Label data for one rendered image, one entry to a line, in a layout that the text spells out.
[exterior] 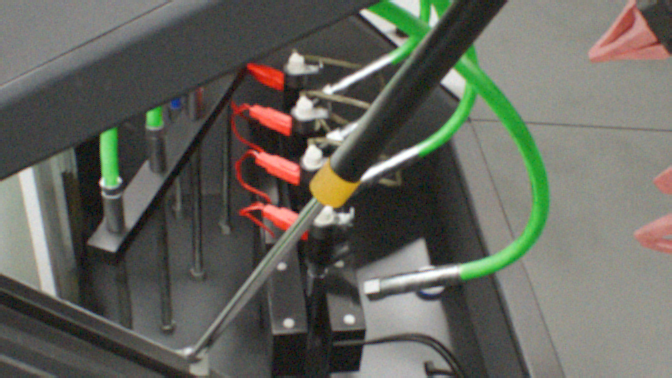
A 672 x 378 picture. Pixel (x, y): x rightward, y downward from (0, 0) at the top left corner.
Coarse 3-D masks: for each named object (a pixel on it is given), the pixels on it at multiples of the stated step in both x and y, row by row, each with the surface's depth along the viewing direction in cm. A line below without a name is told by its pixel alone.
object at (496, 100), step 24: (408, 24) 68; (456, 72) 70; (480, 72) 70; (504, 96) 71; (504, 120) 71; (528, 144) 72; (528, 168) 74; (528, 240) 79; (480, 264) 83; (504, 264) 81
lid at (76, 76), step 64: (0, 0) 39; (64, 0) 37; (128, 0) 35; (192, 0) 33; (256, 0) 33; (320, 0) 34; (384, 0) 34; (0, 64) 36; (64, 64) 34; (128, 64) 34; (192, 64) 35; (0, 128) 36; (64, 128) 36
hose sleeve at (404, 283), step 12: (456, 264) 84; (396, 276) 87; (408, 276) 86; (420, 276) 86; (432, 276) 85; (444, 276) 84; (456, 276) 84; (384, 288) 87; (396, 288) 87; (408, 288) 86; (420, 288) 86; (432, 288) 86
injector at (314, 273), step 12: (336, 216) 96; (312, 228) 95; (324, 228) 95; (312, 240) 96; (324, 240) 96; (312, 252) 98; (324, 252) 97; (336, 252) 99; (348, 252) 99; (312, 264) 99; (324, 264) 99; (312, 276) 101; (324, 276) 101; (312, 288) 102; (312, 300) 103; (312, 312) 105; (312, 324) 106; (312, 336) 108; (312, 348) 110
